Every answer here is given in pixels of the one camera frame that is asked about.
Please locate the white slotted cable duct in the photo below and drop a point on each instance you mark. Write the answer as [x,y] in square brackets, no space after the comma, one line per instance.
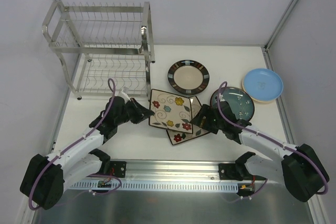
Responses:
[138,185]

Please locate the steel two-tier dish rack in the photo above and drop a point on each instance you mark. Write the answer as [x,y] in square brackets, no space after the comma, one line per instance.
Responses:
[96,42]

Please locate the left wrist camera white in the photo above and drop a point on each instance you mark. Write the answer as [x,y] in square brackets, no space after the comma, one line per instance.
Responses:
[123,93]

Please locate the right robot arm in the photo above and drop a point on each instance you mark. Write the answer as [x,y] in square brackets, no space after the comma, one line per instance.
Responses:
[298,168]

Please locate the aluminium mounting rail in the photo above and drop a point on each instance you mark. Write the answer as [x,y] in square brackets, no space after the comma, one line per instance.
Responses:
[150,170]

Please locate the round plate dark patterned rim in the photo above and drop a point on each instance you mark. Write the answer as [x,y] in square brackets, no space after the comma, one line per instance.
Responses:
[188,77]

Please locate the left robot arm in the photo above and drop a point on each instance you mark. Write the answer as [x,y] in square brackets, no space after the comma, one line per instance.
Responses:
[48,177]

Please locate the teal round glazed plate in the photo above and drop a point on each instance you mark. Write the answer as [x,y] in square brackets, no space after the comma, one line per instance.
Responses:
[240,103]

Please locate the square floral plate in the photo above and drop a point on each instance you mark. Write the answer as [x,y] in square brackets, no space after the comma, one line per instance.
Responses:
[171,112]
[181,137]

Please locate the cream plate under blue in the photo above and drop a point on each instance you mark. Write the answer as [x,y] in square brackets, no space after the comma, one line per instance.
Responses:
[252,98]

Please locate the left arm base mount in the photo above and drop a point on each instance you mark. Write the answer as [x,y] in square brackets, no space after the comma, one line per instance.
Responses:
[118,168]

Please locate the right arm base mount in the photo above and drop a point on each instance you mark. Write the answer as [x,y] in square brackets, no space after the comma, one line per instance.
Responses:
[228,171]

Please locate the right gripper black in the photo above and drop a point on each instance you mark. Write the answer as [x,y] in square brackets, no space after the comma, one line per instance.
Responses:
[207,120]

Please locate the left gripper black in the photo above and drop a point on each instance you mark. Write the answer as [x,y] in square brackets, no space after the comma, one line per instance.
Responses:
[135,111]

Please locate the light blue round plate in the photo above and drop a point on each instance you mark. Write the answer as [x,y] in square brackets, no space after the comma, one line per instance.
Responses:
[263,84]

